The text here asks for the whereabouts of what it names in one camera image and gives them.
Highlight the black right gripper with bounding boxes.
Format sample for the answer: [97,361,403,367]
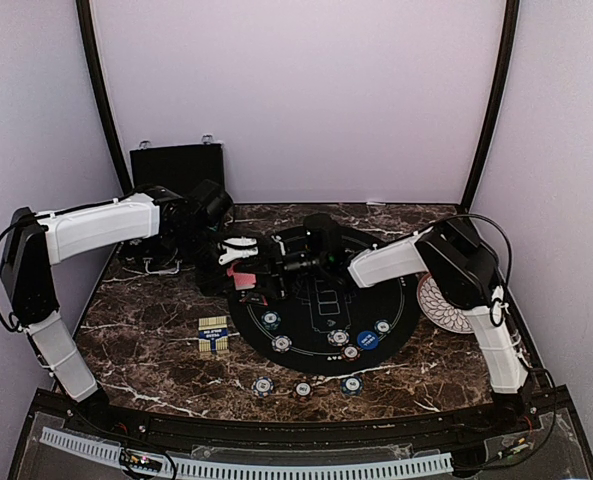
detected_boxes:
[241,242,327,298]

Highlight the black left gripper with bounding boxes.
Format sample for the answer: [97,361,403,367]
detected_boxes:
[169,224,238,299]

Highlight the red backed card deck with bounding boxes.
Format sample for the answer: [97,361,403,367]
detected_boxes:
[227,270,257,291]

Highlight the green chips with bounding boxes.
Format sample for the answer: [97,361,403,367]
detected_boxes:
[374,319,392,335]
[260,311,281,331]

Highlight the brown chips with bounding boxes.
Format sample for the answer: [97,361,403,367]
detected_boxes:
[341,344,360,362]

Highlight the blue white chip stack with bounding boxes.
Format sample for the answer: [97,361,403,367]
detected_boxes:
[252,376,274,398]

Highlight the brown white chip stack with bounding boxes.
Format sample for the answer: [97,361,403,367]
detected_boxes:
[293,381,312,400]

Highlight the green blue chip stack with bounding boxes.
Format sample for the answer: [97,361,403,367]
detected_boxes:
[340,376,364,396]

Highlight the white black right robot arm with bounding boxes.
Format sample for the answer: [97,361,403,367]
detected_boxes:
[269,215,532,434]

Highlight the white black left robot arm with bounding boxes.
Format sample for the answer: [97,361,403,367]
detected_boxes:
[0,180,233,436]

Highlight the blue gold card box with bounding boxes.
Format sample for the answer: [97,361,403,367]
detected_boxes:
[198,316,229,355]

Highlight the round black poker mat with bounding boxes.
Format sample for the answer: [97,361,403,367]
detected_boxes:
[226,223,422,376]

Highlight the blue small blind button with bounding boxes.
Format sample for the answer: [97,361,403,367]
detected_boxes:
[356,330,380,351]

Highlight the black poker chip case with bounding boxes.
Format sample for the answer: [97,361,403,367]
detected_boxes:
[118,141,227,275]

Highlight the floral patterned ceramic plate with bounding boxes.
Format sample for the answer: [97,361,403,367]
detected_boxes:
[417,273,474,335]

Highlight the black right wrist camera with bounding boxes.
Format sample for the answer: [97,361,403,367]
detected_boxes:
[303,213,345,261]

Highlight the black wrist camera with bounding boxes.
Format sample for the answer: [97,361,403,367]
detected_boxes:
[189,179,233,227]
[303,213,345,261]

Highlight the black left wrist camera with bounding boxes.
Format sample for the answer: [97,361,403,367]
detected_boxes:
[189,179,233,227]

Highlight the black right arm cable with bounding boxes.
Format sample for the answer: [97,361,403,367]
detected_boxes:
[440,212,515,301]

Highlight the white slotted cable duct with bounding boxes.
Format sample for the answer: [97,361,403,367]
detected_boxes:
[38,427,453,480]

